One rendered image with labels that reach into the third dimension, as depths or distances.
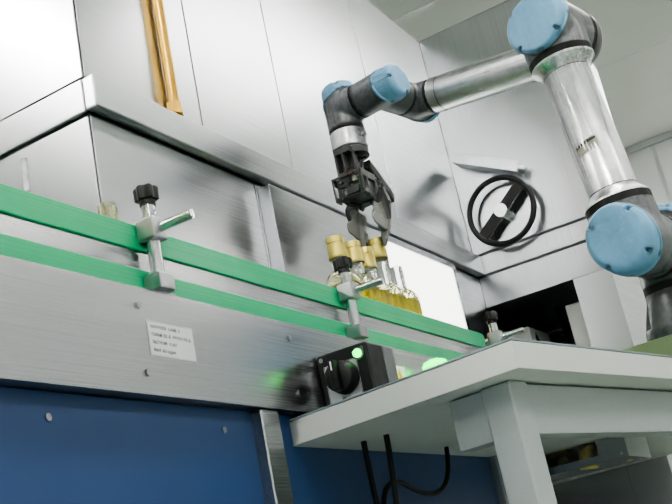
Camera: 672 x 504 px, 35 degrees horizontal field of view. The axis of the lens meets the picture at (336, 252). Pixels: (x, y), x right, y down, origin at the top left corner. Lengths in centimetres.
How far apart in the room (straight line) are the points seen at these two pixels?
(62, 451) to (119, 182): 78
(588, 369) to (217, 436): 45
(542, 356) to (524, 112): 199
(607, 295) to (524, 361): 178
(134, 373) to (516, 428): 43
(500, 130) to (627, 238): 145
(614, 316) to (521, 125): 63
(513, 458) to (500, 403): 6
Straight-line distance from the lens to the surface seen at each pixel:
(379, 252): 210
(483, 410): 124
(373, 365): 140
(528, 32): 192
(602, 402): 142
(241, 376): 127
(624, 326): 293
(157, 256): 121
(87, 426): 107
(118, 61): 188
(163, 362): 116
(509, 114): 318
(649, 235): 176
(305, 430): 135
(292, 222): 211
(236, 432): 127
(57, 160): 178
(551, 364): 123
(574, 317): 308
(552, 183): 307
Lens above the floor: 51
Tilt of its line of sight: 19 degrees up
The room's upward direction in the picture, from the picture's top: 12 degrees counter-clockwise
